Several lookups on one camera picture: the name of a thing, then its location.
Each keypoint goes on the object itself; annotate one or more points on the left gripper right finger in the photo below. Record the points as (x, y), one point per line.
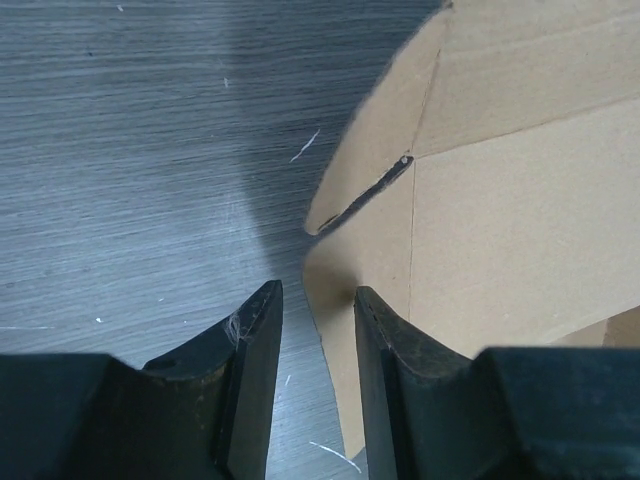
(428, 412)

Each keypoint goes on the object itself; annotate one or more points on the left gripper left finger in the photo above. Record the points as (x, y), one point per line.
(207, 404)

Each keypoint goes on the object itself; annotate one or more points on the brown cardboard box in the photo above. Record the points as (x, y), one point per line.
(487, 188)

